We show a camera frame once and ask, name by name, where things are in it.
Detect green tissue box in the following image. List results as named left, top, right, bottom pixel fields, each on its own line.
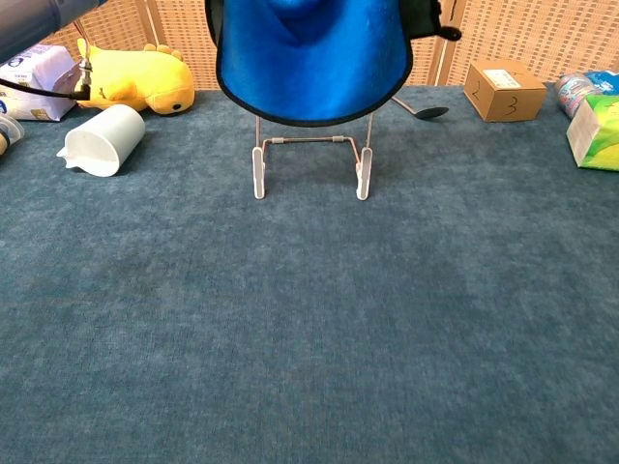
left=566, top=94, right=619, bottom=172

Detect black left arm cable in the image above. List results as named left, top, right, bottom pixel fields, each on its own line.
left=0, top=38, right=93, bottom=102

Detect metal spoon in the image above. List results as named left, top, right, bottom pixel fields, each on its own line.
left=391, top=95, right=450, bottom=122

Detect teal carpet table cover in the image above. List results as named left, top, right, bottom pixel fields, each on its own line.
left=0, top=84, right=619, bottom=464

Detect light blue plastic mug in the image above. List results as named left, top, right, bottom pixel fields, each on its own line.
left=56, top=103, right=147, bottom=178

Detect blue microfiber cloth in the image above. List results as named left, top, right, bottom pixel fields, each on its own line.
left=204, top=0, right=463, bottom=129

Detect blue snack bag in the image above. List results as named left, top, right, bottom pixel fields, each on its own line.
left=583, top=70, right=619, bottom=97

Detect woven wooden folding screen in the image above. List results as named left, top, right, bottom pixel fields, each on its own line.
left=0, top=0, right=619, bottom=91

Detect metal wire rack white feet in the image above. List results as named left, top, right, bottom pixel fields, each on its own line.
left=251, top=113, right=375, bottom=201

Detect cream squeeze bottle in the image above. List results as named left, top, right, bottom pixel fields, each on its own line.
left=0, top=113, right=26, bottom=157

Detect yellow plush toy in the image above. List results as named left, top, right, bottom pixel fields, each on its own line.
left=74, top=38, right=196, bottom=116

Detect white lilac carton package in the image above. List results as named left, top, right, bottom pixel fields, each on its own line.
left=0, top=43, right=86, bottom=123

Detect brown cardboard box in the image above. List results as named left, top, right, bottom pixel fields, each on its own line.
left=463, top=59, right=547, bottom=124

